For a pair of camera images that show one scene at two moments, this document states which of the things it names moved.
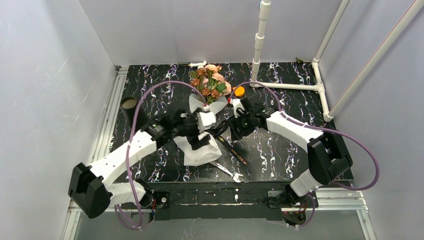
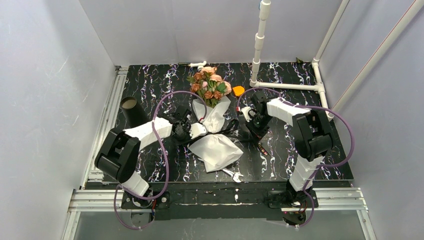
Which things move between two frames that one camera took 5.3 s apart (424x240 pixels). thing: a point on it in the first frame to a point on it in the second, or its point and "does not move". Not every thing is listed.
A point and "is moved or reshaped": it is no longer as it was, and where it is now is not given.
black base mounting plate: (226, 200) does not move
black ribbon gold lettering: (217, 132) to (230, 130)
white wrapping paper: (210, 152) is moved or reshaped
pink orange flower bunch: (210, 82) does not move
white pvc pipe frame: (264, 10) does not move
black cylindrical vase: (129, 105) does not move
